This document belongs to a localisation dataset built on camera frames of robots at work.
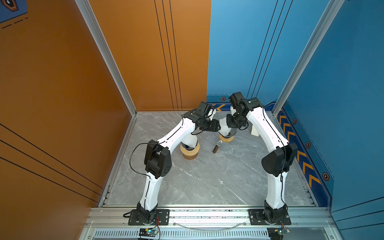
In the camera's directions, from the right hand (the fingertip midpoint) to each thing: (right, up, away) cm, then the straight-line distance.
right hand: (228, 125), depth 86 cm
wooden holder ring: (-1, -9, +4) cm, 9 cm away
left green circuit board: (-42, -51, -15) cm, 68 cm away
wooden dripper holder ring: (-18, -13, +1) cm, 22 cm away
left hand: (-6, 0, +3) cm, 7 cm away
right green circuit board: (+20, -51, -16) cm, 57 cm away
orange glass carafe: (-22, -17, +1) cm, 28 cm away
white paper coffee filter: (-22, -8, 0) cm, 23 cm away
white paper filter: (-1, -3, +3) cm, 4 cm away
